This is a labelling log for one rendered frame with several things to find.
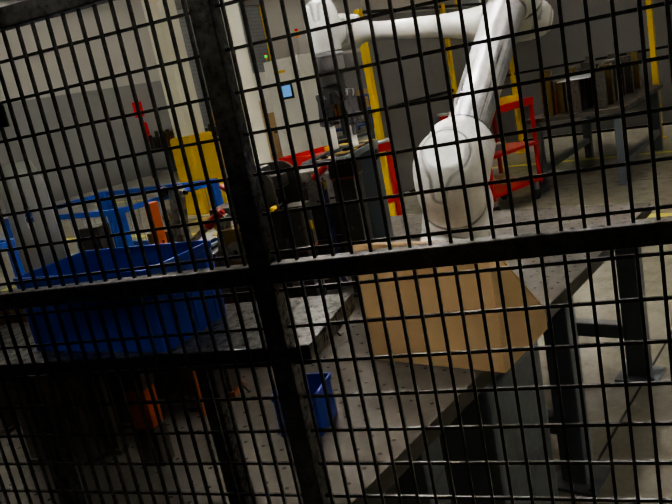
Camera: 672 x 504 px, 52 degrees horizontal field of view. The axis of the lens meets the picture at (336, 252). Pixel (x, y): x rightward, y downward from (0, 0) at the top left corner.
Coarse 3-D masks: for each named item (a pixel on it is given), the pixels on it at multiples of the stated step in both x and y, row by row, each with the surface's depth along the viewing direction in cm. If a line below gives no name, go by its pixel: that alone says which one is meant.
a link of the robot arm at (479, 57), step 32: (512, 0) 169; (480, 32) 168; (480, 64) 162; (480, 96) 159; (448, 128) 149; (480, 128) 153; (448, 160) 145; (480, 160) 147; (448, 192) 148; (480, 192) 152
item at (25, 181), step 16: (0, 192) 140; (16, 192) 138; (32, 192) 137; (16, 208) 139; (32, 208) 138; (48, 224) 138; (16, 240) 142; (32, 240) 140; (32, 256) 142; (48, 256) 140; (64, 256) 139
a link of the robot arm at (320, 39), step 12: (312, 0) 204; (312, 12) 203; (336, 12) 205; (312, 24) 203; (324, 24) 202; (312, 36) 204; (324, 36) 203; (336, 36) 205; (324, 48) 205; (336, 48) 206
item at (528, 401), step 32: (512, 384) 162; (512, 416) 162; (544, 416) 178; (448, 448) 164; (480, 448) 158; (512, 448) 162; (448, 480) 167; (480, 480) 161; (512, 480) 162; (544, 480) 177
